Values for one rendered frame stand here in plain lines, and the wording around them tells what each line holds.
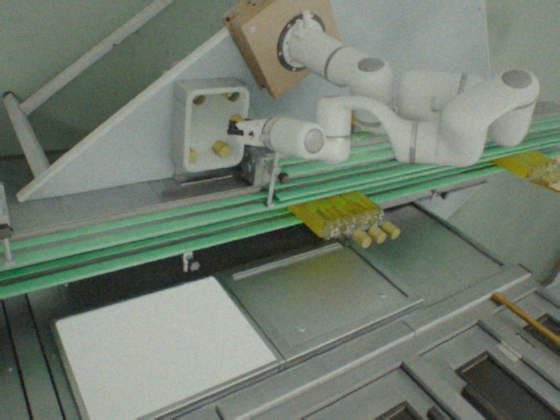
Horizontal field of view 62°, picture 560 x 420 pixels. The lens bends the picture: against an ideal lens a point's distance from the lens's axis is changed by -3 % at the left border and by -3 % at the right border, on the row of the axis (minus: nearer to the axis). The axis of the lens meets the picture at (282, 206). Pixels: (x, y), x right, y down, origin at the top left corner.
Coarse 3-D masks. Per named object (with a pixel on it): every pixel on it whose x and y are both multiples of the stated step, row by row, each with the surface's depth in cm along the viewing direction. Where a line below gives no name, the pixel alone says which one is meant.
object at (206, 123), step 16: (192, 96) 114; (208, 96) 124; (240, 96) 124; (192, 112) 124; (208, 112) 127; (224, 112) 130; (240, 112) 126; (192, 128) 126; (208, 128) 129; (224, 128) 132; (192, 144) 129; (208, 144) 132; (240, 144) 129; (208, 160) 129; (224, 160) 131; (240, 160) 132
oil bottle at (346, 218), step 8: (320, 200) 140; (328, 200) 141; (328, 208) 137; (336, 208) 137; (344, 208) 138; (336, 216) 134; (344, 216) 134; (352, 216) 135; (344, 224) 133; (352, 224) 134; (344, 232) 134
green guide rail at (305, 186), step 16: (496, 144) 195; (528, 144) 202; (320, 176) 146; (336, 176) 148; (352, 176) 150; (368, 176) 151; (384, 176) 153; (288, 192) 134; (304, 192) 135; (320, 192) 139
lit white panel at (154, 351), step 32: (192, 288) 122; (96, 320) 108; (128, 320) 110; (160, 320) 111; (192, 320) 113; (224, 320) 114; (96, 352) 100; (128, 352) 102; (160, 352) 103; (192, 352) 105; (224, 352) 106; (256, 352) 107; (96, 384) 94; (128, 384) 95; (160, 384) 96; (192, 384) 97; (96, 416) 88; (128, 416) 89
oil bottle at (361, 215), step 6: (336, 198) 143; (342, 198) 143; (348, 198) 144; (342, 204) 140; (348, 204) 141; (354, 204) 141; (348, 210) 138; (354, 210) 138; (360, 210) 139; (366, 210) 139; (354, 216) 136; (360, 216) 136; (366, 216) 137; (360, 222) 136; (360, 228) 137
